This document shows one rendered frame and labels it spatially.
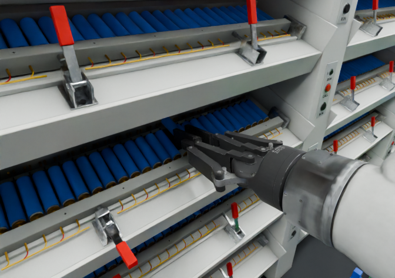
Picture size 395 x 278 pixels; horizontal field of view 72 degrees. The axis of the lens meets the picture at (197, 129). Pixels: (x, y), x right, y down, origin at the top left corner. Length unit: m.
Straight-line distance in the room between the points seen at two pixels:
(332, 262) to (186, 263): 0.63
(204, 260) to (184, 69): 0.40
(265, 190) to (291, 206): 0.04
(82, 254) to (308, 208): 0.28
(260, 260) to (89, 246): 0.57
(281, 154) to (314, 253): 0.83
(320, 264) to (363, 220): 0.84
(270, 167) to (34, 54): 0.28
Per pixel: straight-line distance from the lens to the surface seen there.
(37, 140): 0.30
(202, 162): 0.37
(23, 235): 0.41
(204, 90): 0.37
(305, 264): 1.08
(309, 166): 0.29
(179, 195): 0.46
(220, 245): 0.65
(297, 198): 0.29
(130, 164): 0.46
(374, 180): 0.28
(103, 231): 0.40
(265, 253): 0.90
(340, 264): 1.13
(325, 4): 0.59
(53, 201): 0.43
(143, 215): 0.43
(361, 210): 0.27
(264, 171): 0.32
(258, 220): 0.71
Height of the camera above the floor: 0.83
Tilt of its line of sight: 28 degrees down
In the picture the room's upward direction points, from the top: straight up
